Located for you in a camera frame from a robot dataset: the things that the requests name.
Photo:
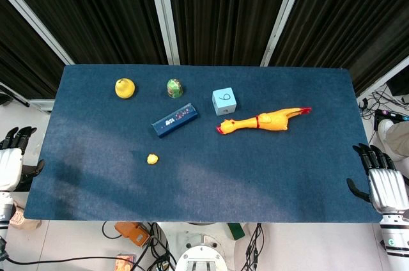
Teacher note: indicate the white shoe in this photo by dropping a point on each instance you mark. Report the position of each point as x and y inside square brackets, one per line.
[385, 126]

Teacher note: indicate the light blue number cube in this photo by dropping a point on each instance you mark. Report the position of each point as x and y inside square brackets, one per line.
[224, 101]

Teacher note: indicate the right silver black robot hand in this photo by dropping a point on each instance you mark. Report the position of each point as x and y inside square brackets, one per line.
[385, 184]

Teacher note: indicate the green camouflage egg toy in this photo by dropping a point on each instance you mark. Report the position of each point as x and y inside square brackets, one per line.
[174, 88]

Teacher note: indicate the small yellow toy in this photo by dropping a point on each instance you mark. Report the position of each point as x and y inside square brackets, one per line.
[152, 158]

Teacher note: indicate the orange patterned small box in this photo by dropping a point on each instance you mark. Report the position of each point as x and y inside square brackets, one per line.
[125, 262]

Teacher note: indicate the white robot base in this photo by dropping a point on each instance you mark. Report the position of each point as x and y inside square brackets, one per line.
[202, 252]

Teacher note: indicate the person's beige trouser leg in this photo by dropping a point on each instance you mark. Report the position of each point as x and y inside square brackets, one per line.
[397, 138]

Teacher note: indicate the orange power box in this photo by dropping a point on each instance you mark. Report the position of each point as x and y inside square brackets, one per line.
[131, 233]

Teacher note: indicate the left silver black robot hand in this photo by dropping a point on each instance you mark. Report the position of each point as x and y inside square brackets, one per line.
[8, 162]

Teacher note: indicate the yellow rubber chicken toy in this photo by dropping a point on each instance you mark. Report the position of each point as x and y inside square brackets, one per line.
[262, 120]

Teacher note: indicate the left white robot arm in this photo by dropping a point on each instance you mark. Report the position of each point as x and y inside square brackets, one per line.
[5, 212]

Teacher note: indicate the green block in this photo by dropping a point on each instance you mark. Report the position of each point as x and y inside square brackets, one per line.
[236, 230]

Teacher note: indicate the black monitor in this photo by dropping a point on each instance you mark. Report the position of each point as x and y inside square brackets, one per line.
[397, 84]

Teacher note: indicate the dark blue rectangular box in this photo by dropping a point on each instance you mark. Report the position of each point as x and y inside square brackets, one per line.
[174, 119]

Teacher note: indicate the blue felt table mat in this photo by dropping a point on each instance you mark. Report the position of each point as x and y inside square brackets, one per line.
[204, 143]

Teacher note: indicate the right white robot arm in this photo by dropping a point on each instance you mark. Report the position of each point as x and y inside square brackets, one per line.
[395, 240]

